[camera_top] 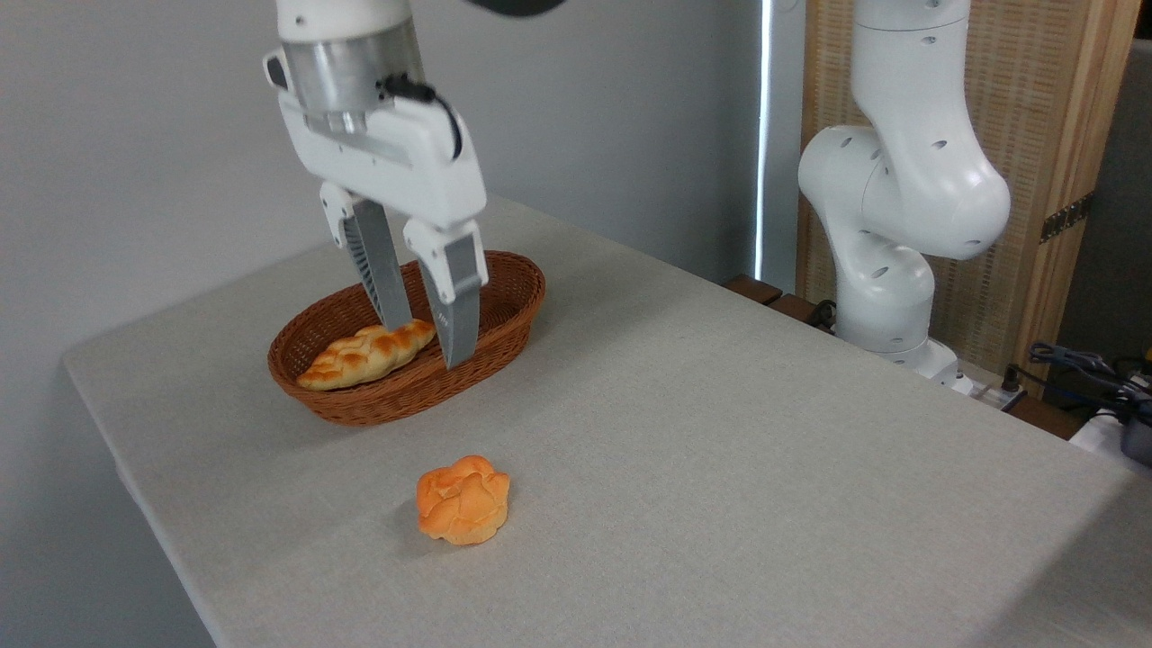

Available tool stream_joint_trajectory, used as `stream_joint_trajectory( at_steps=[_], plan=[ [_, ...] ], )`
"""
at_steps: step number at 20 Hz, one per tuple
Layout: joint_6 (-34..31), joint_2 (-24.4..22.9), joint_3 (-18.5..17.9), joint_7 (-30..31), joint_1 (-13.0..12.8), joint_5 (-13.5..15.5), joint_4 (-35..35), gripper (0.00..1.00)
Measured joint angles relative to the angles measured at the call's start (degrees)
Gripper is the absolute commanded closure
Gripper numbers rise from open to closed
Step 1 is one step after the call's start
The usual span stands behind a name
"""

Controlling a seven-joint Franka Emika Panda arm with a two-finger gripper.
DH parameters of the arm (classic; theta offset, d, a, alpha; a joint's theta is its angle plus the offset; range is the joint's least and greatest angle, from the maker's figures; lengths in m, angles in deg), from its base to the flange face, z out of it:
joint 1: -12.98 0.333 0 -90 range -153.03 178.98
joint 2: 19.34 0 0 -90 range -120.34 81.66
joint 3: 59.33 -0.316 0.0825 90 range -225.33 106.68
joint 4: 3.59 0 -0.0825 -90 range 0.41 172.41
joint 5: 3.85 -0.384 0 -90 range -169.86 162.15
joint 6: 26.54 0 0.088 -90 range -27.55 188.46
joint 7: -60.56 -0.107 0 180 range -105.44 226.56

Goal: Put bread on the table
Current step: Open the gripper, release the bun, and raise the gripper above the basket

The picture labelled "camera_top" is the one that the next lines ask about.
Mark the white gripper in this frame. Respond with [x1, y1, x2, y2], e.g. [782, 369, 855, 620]
[276, 88, 491, 371]

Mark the round orange bread bun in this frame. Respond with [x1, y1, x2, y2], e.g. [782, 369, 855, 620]
[416, 455, 511, 546]

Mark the long braided bread loaf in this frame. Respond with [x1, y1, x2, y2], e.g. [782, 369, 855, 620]
[296, 318, 437, 392]

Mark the brown oval wicker basket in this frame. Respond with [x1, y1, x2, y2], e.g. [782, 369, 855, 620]
[267, 250, 547, 427]

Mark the white power strip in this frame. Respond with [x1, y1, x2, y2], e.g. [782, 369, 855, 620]
[952, 363, 1029, 412]

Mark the wooden rattan folding screen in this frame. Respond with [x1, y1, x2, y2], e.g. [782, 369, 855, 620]
[796, 0, 1142, 397]

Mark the dark metal screen hinge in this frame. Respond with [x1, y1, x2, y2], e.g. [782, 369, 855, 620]
[1040, 192, 1095, 245]

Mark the dark grey panel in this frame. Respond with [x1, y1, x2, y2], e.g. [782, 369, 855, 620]
[1053, 36, 1152, 379]

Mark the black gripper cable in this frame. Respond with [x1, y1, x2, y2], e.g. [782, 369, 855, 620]
[382, 72, 465, 163]

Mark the bundle of dark cables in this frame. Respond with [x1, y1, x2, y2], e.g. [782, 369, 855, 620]
[1028, 341, 1152, 408]

